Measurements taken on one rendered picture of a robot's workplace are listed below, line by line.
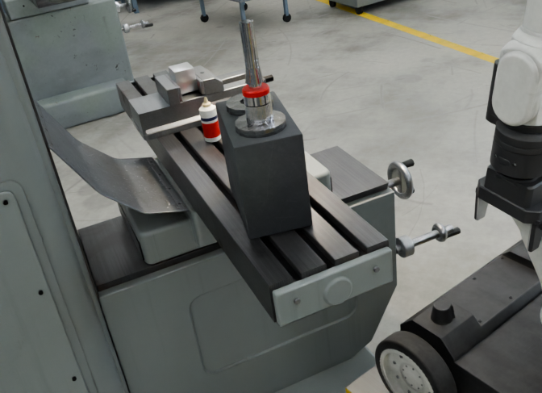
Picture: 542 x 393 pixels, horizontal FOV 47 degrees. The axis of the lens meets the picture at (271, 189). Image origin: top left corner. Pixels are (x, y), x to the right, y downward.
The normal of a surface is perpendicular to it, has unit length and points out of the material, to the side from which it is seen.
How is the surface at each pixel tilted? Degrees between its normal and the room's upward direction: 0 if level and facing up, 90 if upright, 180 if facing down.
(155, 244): 90
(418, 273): 0
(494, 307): 0
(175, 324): 90
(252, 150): 90
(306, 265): 0
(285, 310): 90
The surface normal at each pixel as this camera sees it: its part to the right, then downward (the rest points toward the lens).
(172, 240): 0.41, 0.41
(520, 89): -0.80, 0.38
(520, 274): -0.12, -0.86
